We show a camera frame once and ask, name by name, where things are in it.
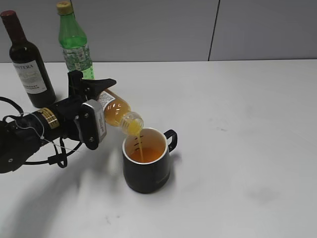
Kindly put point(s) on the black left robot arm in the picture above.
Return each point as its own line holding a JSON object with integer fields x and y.
{"x": 27, "y": 133}

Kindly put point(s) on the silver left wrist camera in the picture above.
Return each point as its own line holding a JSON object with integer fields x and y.
{"x": 91, "y": 124}

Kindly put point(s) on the orange juice bottle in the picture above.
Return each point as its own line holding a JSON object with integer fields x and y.
{"x": 118, "y": 113}

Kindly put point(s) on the red wine bottle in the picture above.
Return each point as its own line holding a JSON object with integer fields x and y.
{"x": 28, "y": 63}

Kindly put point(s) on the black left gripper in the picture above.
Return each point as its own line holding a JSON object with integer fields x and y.
{"x": 80, "y": 90}

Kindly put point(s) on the green plastic soda bottle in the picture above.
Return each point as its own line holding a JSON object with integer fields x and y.
{"x": 73, "y": 41}

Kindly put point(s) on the black mug white interior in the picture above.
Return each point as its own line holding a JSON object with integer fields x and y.
{"x": 146, "y": 162}

